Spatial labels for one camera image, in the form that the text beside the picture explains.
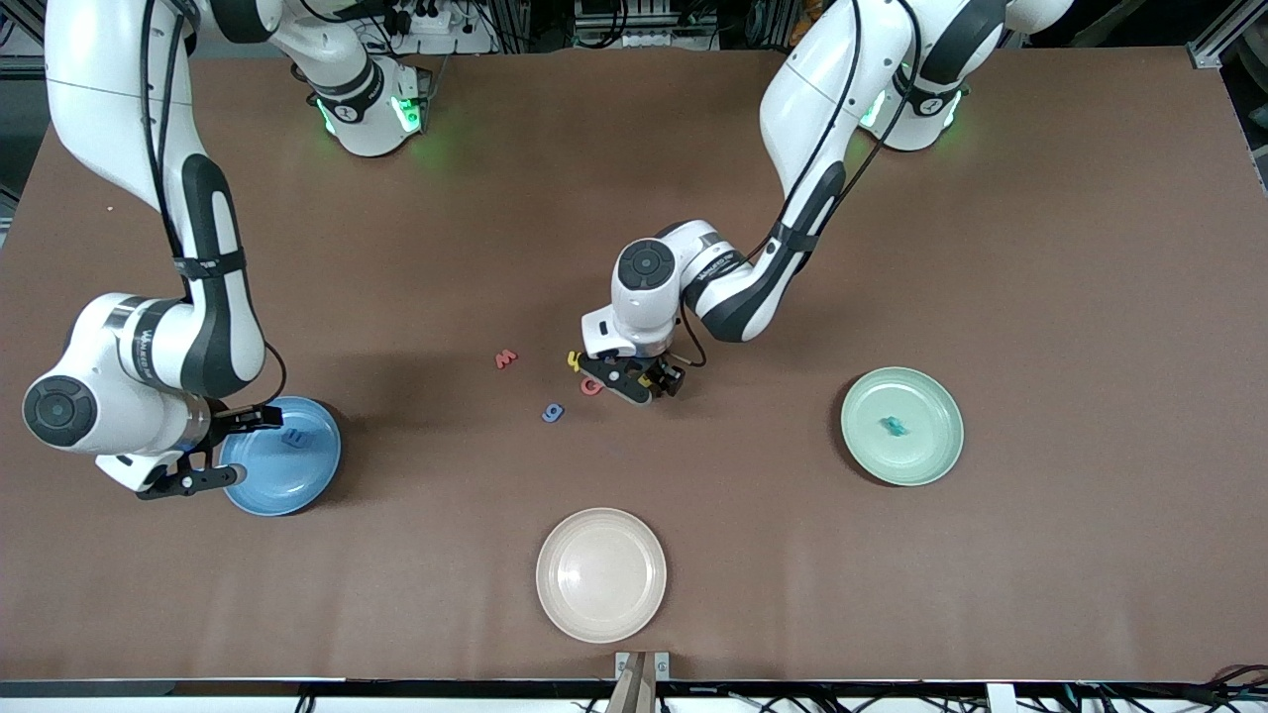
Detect blue plate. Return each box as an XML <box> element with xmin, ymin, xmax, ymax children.
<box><xmin>220</xmin><ymin>396</ymin><xmax>343</xmax><ymax>518</ymax></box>

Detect beige plate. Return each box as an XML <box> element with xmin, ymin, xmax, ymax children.
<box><xmin>535</xmin><ymin>507</ymin><xmax>668</xmax><ymax>645</ymax></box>

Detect pale green plate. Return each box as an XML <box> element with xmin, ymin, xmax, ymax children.
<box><xmin>840</xmin><ymin>366</ymin><xmax>965</xmax><ymax>487</ymax></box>

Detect white power strip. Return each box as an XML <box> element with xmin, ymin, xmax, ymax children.
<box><xmin>381</xmin><ymin>0</ymin><xmax>496</xmax><ymax>55</ymax></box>

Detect brown table cover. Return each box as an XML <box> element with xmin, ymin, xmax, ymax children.
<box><xmin>0</xmin><ymin>45</ymin><xmax>1268</xmax><ymax>684</ymax></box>

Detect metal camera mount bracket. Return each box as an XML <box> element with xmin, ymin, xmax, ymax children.
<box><xmin>606</xmin><ymin>651</ymin><xmax>673</xmax><ymax>713</ymax></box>

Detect aluminium frame profile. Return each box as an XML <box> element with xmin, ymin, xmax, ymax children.
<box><xmin>1189</xmin><ymin>0</ymin><xmax>1251</xmax><ymax>70</ymax></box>
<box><xmin>0</xmin><ymin>0</ymin><xmax>49</xmax><ymax>82</ymax></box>

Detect tangled black floor cables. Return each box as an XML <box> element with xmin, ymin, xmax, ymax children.
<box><xmin>1030</xmin><ymin>663</ymin><xmax>1268</xmax><ymax>713</ymax></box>

